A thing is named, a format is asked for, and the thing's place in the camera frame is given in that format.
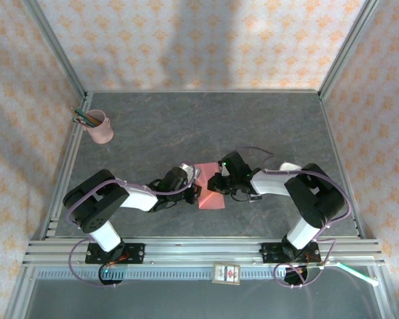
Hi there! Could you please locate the pink square paper sheet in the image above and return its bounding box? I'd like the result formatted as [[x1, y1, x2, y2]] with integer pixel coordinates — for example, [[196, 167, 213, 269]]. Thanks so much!
[[194, 161, 227, 211]]

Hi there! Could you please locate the pink cup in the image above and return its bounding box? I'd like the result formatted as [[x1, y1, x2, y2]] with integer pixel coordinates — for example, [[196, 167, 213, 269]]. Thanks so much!
[[85, 109, 114, 144]]

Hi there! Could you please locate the green pencil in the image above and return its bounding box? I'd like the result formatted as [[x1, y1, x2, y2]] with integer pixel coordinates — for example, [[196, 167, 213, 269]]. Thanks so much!
[[73, 108, 96, 128]]

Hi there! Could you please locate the green white plastic stick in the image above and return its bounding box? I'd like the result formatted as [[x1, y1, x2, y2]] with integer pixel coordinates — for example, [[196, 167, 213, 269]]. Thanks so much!
[[336, 261, 380, 287]]

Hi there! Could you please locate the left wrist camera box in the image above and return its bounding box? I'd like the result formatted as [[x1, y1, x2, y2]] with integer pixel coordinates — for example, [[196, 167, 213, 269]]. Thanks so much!
[[180, 161, 201, 181]]

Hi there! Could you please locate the wide aluminium mounting rail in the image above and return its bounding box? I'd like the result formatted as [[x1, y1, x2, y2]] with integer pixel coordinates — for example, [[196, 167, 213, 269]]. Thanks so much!
[[22, 236, 386, 267]]

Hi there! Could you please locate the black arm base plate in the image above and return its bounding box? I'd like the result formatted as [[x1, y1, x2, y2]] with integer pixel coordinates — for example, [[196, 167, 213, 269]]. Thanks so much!
[[84, 242, 146, 265], [259, 241, 321, 265]]

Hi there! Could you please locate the grey slotted cable duct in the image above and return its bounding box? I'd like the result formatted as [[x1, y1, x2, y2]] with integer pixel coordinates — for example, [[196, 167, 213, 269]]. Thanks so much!
[[35, 267, 322, 280]]

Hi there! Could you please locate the thin aluminium table edge rail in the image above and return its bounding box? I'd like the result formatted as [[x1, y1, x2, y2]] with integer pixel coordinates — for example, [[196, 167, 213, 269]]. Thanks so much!
[[84, 88, 322, 95]]

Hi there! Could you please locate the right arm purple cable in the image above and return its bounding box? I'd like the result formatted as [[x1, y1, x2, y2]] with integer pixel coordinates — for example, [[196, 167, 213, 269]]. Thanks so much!
[[234, 147, 353, 289]]

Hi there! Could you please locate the short aluminium frame post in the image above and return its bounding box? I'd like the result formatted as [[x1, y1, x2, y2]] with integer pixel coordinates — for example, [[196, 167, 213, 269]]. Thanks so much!
[[372, 265, 399, 319], [5, 265, 37, 319]]

